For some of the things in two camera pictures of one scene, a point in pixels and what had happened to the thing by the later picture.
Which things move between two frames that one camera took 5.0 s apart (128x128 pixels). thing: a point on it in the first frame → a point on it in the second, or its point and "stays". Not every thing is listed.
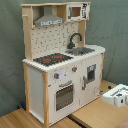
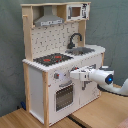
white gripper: (117, 96) → (82, 74)
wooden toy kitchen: (61, 72) stays
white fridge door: (89, 79) stays
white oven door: (64, 98) stays
